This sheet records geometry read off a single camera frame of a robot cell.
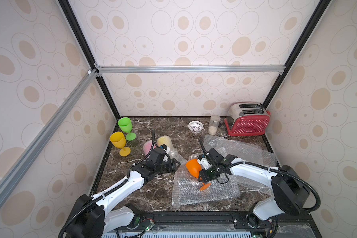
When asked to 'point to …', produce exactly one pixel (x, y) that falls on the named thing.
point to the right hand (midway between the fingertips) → (205, 177)
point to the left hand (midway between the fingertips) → (181, 164)
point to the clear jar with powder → (213, 124)
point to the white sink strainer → (195, 126)
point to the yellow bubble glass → (166, 140)
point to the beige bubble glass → (118, 140)
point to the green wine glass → (125, 125)
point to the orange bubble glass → (193, 166)
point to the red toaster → (247, 119)
